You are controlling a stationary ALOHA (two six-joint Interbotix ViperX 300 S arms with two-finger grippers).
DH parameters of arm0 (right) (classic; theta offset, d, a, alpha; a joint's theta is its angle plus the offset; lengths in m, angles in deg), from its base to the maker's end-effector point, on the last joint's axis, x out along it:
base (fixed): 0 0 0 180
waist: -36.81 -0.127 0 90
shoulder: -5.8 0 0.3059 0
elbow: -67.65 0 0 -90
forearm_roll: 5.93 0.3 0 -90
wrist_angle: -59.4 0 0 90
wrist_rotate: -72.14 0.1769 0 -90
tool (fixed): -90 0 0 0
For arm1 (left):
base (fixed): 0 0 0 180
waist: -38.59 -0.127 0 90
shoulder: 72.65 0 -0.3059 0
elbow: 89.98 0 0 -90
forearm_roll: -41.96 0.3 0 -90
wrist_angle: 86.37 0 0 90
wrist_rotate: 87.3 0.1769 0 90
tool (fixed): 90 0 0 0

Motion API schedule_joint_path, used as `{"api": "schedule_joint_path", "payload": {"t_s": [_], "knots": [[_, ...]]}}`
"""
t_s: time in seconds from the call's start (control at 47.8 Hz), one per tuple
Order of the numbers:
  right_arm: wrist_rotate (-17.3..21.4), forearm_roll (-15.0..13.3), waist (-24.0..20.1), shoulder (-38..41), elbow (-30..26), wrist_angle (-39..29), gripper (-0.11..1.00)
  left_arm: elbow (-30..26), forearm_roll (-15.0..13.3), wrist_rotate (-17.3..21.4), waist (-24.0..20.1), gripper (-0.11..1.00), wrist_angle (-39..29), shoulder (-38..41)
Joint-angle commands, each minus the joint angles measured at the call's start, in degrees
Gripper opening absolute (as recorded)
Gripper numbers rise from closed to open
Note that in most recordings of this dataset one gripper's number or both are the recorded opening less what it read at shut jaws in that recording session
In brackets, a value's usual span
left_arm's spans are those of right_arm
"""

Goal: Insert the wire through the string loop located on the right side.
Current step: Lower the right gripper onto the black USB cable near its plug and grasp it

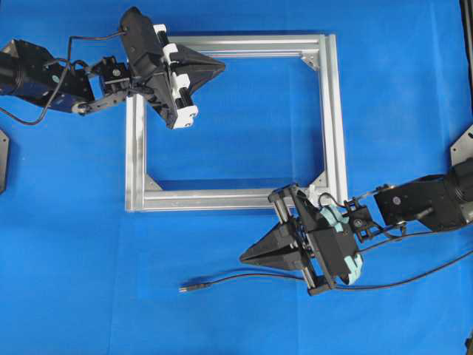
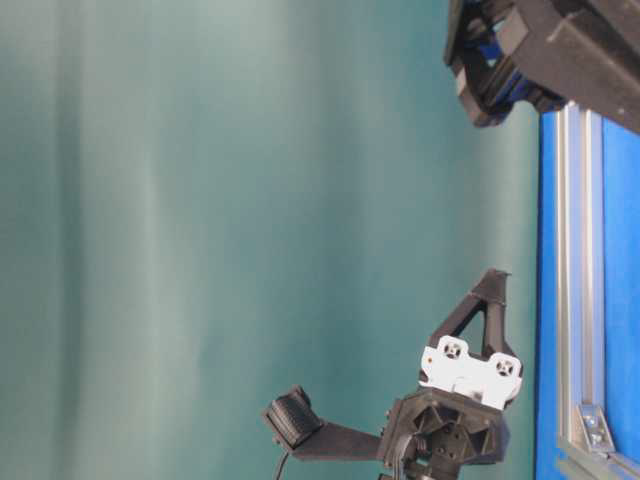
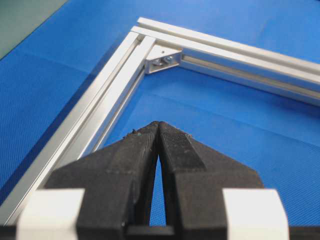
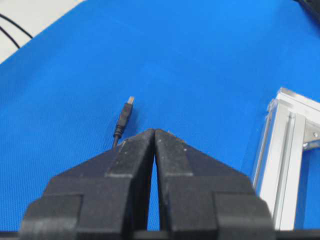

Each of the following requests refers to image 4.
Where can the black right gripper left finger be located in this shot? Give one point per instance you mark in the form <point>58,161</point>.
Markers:
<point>103,198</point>

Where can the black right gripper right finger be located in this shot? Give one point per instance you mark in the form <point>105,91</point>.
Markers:
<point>202,198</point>

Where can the aluminium extrusion frame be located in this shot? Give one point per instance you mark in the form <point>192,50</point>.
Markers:
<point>292,126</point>

